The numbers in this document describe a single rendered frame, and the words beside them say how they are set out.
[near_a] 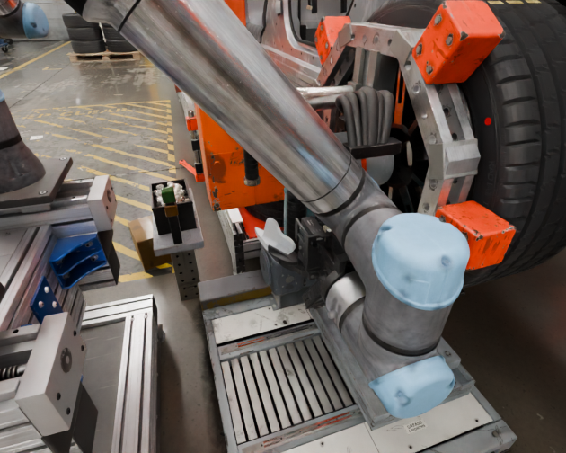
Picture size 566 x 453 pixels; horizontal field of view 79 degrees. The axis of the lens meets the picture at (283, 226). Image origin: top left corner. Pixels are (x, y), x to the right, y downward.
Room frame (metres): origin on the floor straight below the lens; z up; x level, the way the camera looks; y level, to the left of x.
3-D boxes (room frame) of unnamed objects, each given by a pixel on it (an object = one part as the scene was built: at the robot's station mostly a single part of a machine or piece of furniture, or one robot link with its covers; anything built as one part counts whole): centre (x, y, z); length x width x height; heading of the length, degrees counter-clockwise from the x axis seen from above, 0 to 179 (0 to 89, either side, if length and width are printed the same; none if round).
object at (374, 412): (0.80, -0.36, 0.13); 0.50 x 0.36 x 0.10; 18
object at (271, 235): (0.45, 0.02, 0.85); 0.09 x 0.03 x 0.06; 54
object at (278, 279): (1.05, -0.13, 0.26); 0.42 x 0.18 x 0.35; 108
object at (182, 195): (1.12, 0.42, 0.51); 0.20 x 0.14 x 0.13; 20
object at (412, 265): (0.25, -0.11, 0.95); 0.11 x 0.08 x 0.11; 12
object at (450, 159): (0.75, -0.19, 0.85); 0.54 x 0.07 x 0.54; 18
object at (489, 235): (0.45, -0.30, 0.85); 0.09 x 0.08 x 0.07; 18
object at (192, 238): (1.15, 0.43, 0.44); 0.43 x 0.17 x 0.03; 18
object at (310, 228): (0.38, -0.07, 0.86); 0.12 x 0.08 x 0.09; 18
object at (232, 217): (2.36, 0.56, 0.28); 2.47 x 0.09 x 0.22; 18
